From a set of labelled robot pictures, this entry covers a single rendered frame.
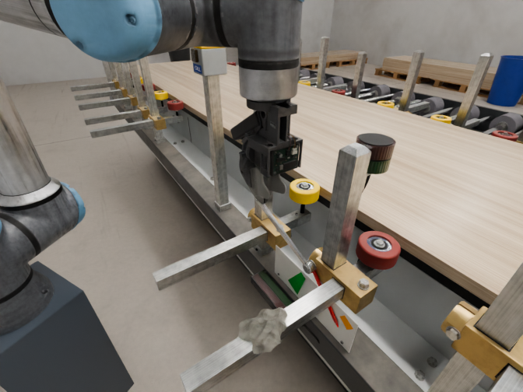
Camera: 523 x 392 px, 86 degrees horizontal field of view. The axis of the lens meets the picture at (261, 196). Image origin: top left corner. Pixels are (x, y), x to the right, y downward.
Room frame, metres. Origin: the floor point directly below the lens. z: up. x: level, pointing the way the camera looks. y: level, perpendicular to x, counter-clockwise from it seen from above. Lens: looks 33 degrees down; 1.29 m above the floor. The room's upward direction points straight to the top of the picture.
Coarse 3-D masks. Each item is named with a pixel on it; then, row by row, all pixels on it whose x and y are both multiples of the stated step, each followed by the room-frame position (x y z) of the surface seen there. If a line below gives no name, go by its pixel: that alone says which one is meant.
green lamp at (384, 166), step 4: (388, 160) 0.40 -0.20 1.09; (372, 164) 0.40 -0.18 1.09; (376, 164) 0.39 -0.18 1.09; (380, 164) 0.39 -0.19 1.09; (384, 164) 0.40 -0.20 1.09; (388, 164) 0.40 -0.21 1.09; (368, 168) 0.40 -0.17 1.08; (372, 168) 0.40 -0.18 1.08; (376, 168) 0.39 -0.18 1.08; (380, 168) 0.40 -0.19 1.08; (384, 168) 0.40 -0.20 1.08; (368, 172) 0.40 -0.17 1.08; (372, 172) 0.40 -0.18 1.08; (376, 172) 0.39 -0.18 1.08; (380, 172) 0.40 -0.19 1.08; (384, 172) 0.40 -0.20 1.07
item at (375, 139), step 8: (360, 136) 0.43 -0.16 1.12; (368, 136) 0.43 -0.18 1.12; (376, 136) 0.43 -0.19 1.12; (384, 136) 0.43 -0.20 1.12; (368, 144) 0.41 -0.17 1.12; (376, 144) 0.40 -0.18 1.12; (384, 144) 0.40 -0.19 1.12; (376, 160) 0.40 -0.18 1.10; (384, 160) 0.40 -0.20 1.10; (368, 176) 0.43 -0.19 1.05
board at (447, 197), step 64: (192, 64) 2.74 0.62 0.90; (320, 128) 1.08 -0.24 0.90; (384, 128) 1.08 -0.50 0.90; (448, 128) 1.08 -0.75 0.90; (320, 192) 0.64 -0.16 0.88; (384, 192) 0.61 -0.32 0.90; (448, 192) 0.61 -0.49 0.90; (512, 192) 0.61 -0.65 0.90; (448, 256) 0.38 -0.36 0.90; (512, 256) 0.38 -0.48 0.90
